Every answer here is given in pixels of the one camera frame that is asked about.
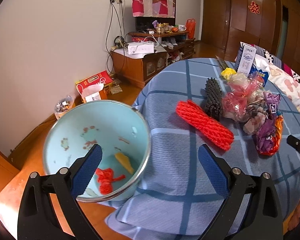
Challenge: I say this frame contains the purple snack wrapper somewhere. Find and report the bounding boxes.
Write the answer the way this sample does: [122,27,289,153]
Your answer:
[255,92,281,152]

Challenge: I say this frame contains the red rope bundle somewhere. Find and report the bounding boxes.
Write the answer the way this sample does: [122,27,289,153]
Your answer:
[175,100,235,152]

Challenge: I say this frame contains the grey patterned wrapper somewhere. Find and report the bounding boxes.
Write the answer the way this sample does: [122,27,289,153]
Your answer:
[243,97,268,135]

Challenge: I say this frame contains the black rope bundle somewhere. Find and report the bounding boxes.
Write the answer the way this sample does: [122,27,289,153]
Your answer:
[204,77,224,120]

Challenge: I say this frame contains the pink clear plastic bag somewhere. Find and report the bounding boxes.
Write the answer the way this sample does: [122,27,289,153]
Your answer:
[222,73,266,122]

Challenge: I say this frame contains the yellow wrapper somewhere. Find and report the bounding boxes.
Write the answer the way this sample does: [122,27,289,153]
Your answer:
[221,67,237,81]

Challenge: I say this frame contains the yellow bucket with trash bag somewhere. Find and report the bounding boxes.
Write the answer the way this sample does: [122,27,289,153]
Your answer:
[54,95,74,120]

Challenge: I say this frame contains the red yarn scrap in basin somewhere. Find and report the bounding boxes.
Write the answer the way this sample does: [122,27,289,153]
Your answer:
[95,168,126,195]

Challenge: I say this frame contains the yellow scrap in basin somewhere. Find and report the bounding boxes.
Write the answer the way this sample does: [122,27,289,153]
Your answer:
[115,152,134,175]

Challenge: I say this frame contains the blue plaid bed sheet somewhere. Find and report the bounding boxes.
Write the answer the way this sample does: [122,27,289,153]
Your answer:
[105,58,300,239]

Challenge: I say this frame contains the light blue enamel basin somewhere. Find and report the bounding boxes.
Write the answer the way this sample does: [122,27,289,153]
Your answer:
[43,100,151,203]

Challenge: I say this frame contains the white plastic bag on floor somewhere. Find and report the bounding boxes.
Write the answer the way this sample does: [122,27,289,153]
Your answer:
[81,83,104,103]

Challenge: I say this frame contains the red cardboard box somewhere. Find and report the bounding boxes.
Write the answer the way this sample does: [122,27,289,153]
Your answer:
[76,70,113,101]

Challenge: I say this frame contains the white blue milk carton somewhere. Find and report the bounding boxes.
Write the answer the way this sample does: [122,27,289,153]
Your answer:
[235,42,256,77]

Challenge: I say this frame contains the metal ruler strip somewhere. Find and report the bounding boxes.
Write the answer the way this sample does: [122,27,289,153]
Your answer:
[216,56,231,70]

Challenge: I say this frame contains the wooden tv cabinet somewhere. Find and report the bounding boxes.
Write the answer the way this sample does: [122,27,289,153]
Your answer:
[110,31,195,88]

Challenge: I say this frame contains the wooden wardrobe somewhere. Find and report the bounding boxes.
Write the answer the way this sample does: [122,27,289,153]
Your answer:
[225,0,300,75]

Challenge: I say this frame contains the white box on cabinet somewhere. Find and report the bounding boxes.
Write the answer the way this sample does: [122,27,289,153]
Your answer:
[128,41,154,55]

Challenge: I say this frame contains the red double happiness decoration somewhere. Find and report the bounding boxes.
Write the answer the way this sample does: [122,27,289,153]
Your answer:
[248,1,260,15]

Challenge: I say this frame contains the white mug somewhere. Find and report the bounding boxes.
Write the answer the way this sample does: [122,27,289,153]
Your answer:
[178,24,187,31]

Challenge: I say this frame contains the orange plastic bag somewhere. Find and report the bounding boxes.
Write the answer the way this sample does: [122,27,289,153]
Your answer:
[185,18,196,39]

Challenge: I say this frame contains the glass jar on shelf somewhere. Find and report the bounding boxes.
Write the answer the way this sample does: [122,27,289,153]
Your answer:
[156,23,165,34]

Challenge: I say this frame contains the wooden door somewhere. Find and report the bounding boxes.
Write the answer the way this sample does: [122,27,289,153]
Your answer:
[201,0,231,51]

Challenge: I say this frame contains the red pink patchwork cloth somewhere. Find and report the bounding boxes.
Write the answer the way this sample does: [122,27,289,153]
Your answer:
[132,0,176,18]

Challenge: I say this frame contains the black hanging cables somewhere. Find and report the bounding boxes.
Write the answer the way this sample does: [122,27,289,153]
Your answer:
[104,0,127,77]

